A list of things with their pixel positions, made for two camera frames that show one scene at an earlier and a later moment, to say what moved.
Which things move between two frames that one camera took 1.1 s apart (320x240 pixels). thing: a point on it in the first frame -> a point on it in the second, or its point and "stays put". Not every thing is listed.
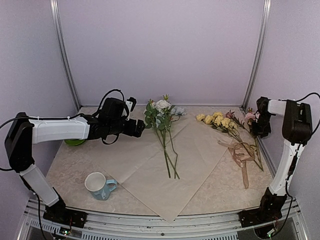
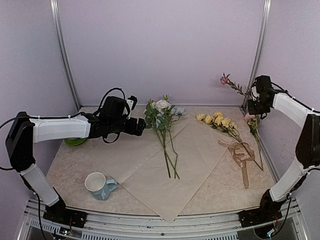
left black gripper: [131, 131] stays put
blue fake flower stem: [175, 112] stays put
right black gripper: [264, 133] -> [252, 111]
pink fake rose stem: [252, 138] -> [225, 79]
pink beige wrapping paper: [166, 167] stays put
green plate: [74, 142] stays put
